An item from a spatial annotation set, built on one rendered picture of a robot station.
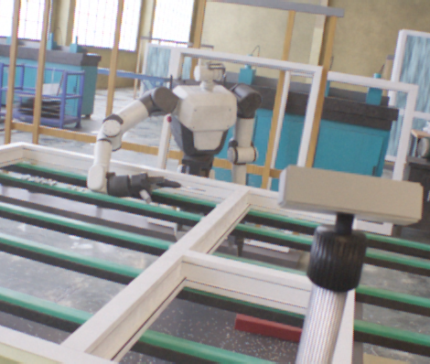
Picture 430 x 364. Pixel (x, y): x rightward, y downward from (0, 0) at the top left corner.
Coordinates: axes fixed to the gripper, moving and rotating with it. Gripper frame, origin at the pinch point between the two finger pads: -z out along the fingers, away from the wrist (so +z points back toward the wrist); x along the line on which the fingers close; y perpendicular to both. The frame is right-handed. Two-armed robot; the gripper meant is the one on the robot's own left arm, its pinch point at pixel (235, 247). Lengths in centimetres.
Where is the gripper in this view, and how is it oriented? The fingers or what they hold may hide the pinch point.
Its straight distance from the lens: 281.0
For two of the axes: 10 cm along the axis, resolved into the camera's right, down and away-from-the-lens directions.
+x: 3.7, 2.4, -9.0
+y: 9.3, -0.6, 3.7
